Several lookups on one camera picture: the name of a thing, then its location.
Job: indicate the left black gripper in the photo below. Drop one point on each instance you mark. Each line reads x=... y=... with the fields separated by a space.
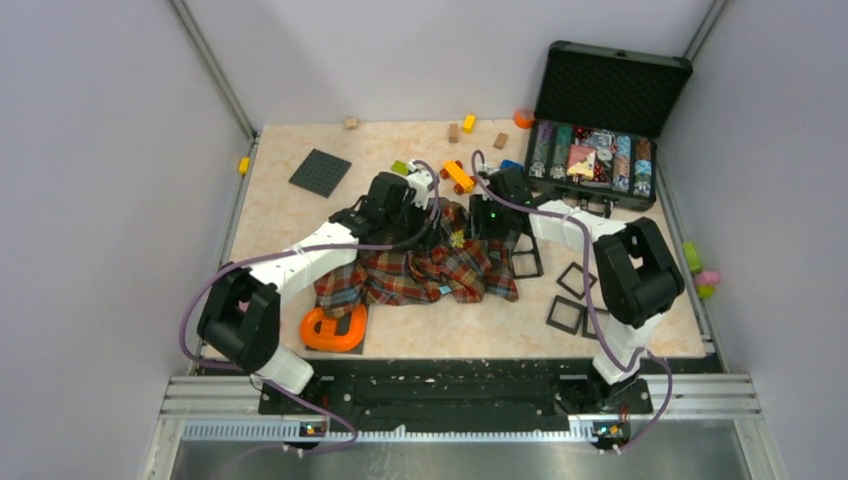
x=423 y=238

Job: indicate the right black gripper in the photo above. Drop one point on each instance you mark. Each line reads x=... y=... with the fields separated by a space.
x=479 y=230

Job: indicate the gold flower brooch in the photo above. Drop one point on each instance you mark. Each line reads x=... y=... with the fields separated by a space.
x=457 y=239

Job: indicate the plaid flannel shirt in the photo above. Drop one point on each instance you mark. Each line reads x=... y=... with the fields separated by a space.
x=400 y=278

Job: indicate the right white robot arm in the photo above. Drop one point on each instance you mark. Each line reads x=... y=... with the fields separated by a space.
x=630 y=277

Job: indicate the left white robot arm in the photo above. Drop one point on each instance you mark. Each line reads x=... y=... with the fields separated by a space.
x=241 y=315

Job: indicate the blue lego car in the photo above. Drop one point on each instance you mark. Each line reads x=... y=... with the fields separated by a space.
x=509 y=164

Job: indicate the green flat lego brick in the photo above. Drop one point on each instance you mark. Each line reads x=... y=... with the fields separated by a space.
x=400 y=168

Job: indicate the yellow lego car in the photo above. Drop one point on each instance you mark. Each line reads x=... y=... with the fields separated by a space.
x=453 y=170

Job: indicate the brown wooden block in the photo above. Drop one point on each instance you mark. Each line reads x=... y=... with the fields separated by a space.
x=501 y=140
x=453 y=133

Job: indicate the yellow lego brick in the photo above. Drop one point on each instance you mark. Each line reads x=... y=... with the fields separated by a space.
x=468 y=124

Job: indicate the dark grey lego baseplate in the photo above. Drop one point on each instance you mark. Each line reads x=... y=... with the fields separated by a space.
x=320 y=173

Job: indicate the orange tape dispenser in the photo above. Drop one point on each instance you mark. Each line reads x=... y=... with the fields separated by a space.
x=346 y=334

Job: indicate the black poker chip case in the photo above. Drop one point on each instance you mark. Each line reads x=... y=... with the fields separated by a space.
x=598 y=115

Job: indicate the small yellow block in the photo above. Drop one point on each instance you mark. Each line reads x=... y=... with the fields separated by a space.
x=244 y=166

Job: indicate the pink toy piece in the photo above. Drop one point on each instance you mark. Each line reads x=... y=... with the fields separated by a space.
x=707 y=278

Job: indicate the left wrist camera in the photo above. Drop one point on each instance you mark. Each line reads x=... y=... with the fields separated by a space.
x=421 y=181

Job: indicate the black square frame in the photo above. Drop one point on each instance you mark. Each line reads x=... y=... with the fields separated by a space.
x=526 y=260
x=565 y=315
x=572 y=281
x=588 y=330

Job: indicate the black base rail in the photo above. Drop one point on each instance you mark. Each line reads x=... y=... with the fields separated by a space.
x=469 y=396

